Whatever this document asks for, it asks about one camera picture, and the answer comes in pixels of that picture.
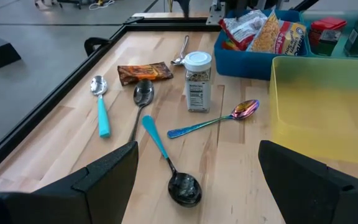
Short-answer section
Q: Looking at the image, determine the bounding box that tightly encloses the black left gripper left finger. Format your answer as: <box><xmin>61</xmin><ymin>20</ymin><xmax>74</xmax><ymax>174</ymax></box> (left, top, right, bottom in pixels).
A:
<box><xmin>0</xmin><ymin>141</ymin><xmax>139</xmax><ymax>224</ymax></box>

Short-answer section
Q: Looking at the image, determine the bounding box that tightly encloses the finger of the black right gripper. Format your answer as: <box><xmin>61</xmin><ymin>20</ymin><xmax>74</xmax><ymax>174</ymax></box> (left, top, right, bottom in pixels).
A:
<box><xmin>175</xmin><ymin>0</ymin><xmax>191</xmax><ymax>18</ymax></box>
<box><xmin>233</xmin><ymin>0</ymin><xmax>249</xmax><ymax>20</ymax></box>

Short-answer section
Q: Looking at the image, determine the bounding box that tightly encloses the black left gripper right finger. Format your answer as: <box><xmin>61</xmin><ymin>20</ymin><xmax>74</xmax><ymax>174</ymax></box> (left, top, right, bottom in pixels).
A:
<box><xmin>258</xmin><ymin>139</ymin><xmax>358</xmax><ymax>224</ymax></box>

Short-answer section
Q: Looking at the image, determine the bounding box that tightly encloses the black aluminium table frame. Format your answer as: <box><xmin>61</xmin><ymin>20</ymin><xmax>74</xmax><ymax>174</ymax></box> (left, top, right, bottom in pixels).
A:
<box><xmin>0</xmin><ymin>0</ymin><xmax>319</xmax><ymax>183</ymax></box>

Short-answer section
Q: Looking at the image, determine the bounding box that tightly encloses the silver red snack packet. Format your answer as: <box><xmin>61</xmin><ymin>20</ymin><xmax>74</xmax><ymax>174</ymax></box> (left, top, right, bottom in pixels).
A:
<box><xmin>218</xmin><ymin>9</ymin><xmax>269</xmax><ymax>51</ymax></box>

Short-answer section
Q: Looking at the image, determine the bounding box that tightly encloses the black spoon teal handle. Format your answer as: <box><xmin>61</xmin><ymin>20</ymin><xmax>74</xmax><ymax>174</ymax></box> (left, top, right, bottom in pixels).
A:
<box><xmin>141</xmin><ymin>114</ymin><xmax>203</xmax><ymax>208</ymax></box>

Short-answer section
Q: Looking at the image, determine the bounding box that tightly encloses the orange brown candy wrapper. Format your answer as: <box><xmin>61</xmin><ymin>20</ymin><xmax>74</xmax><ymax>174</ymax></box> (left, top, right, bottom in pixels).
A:
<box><xmin>117</xmin><ymin>61</ymin><xmax>174</xmax><ymax>86</ymax></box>

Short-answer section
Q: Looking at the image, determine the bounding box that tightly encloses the white-lid glass spice jar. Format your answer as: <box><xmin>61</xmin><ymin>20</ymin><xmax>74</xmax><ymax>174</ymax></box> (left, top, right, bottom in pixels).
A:
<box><xmin>183</xmin><ymin>51</ymin><xmax>213</xmax><ymax>113</ymax></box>

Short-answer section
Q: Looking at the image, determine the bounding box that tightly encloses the all-black metal spoon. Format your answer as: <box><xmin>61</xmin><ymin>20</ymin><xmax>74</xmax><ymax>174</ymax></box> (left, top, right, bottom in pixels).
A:
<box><xmin>128</xmin><ymin>79</ymin><xmax>155</xmax><ymax>142</ymax></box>

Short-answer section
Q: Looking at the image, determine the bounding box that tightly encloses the plain silver spoon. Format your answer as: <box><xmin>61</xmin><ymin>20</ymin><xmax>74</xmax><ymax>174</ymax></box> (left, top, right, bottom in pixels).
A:
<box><xmin>170</xmin><ymin>35</ymin><xmax>190</xmax><ymax>66</ymax></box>

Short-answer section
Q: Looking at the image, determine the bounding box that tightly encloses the silver spoon turquoise handle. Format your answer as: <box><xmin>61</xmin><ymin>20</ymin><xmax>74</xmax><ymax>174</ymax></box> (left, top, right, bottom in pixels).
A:
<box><xmin>90</xmin><ymin>75</ymin><xmax>112</xmax><ymax>139</ymax></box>

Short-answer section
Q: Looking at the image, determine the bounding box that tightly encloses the iridescent rainbow spoon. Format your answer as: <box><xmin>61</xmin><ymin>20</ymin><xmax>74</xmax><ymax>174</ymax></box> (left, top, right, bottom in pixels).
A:
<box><xmin>167</xmin><ymin>99</ymin><xmax>260</xmax><ymax>139</ymax></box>

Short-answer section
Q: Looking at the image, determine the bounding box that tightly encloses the blue plastic bin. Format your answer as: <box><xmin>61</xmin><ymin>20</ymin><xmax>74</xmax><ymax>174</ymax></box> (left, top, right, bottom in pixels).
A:
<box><xmin>213</xmin><ymin>9</ymin><xmax>309</xmax><ymax>81</ymax></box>

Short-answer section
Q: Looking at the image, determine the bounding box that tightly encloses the yellow translucent plastic bin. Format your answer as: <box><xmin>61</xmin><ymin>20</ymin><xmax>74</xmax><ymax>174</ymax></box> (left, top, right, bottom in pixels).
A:
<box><xmin>268</xmin><ymin>55</ymin><xmax>358</xmax><ymax>166</ymax></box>

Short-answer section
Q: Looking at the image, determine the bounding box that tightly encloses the green translucent plastic bin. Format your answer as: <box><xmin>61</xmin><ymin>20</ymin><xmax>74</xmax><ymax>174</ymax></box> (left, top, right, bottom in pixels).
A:
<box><xmin>301</xmin><ymin>11</ymin><xmax>358</xmax><ymax>60</ymax></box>

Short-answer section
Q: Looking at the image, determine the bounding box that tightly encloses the beef ramen noodle packet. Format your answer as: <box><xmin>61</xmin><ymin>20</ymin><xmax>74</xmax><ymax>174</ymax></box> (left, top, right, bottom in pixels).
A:
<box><xmin>247</xmin><ymin>11</ymin><xmax>307</xmax><ymax>57</ymax></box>

